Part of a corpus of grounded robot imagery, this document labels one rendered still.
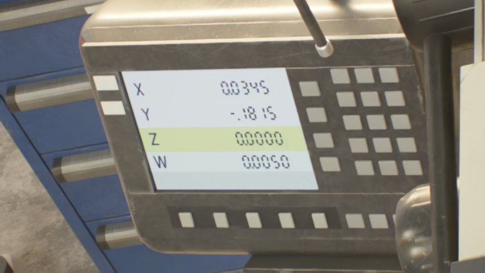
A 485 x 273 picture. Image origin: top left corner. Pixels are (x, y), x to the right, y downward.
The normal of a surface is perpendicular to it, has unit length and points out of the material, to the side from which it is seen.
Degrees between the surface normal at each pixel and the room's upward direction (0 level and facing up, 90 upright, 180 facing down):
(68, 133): 90
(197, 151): 71
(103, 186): 90
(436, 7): 64
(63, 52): 90
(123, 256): 90
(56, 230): 0
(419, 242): 35
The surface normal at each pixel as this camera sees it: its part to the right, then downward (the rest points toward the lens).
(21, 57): -0.11, 0.75
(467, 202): -0.36, -0.65
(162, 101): -0.40, 0.50
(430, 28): -0.13, 0.59
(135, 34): -0.44, -0.44
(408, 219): -0.72, -0.35
